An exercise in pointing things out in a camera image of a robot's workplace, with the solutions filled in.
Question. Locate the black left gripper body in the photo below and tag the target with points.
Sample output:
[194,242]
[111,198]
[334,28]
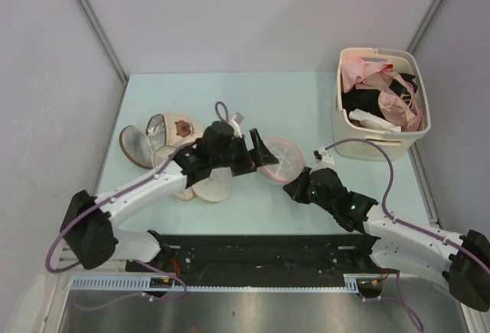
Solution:
[223,160]

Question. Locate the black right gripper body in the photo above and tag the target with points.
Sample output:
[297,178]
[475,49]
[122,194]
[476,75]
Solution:
[312,197]

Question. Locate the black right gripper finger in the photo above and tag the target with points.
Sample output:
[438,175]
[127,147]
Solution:
[294,190]
[304,177]

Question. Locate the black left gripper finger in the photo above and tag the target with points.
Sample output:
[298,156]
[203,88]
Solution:
[260,154]
[242,167]

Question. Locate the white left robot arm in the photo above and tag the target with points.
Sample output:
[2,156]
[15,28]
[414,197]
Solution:
[91,223]

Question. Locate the silver brown-rimmed bra cup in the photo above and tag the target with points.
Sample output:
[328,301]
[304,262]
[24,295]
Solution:
[136,147]

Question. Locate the white bra in basket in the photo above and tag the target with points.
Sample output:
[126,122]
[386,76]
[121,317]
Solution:
[370,121]

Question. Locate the cream plastic laundry basket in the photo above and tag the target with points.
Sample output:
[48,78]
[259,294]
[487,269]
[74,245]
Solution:
[358,142]

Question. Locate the black garment in basket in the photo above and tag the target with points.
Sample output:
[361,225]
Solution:
[367,100]

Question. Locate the pink bras in basket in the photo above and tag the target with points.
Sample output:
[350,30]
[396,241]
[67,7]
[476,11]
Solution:
[358,73]

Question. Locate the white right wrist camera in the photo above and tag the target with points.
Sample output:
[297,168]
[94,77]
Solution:
[323,159]

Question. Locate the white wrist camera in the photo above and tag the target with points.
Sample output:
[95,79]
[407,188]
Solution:
[235,120]
[323,159]

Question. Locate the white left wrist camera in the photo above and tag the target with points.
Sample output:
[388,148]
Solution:
[235,120]

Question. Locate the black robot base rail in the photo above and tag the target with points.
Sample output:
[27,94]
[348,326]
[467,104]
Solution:
[264,256]

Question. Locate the white slotted cable duct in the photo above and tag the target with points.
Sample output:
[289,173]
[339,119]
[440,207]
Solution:
[317,283]

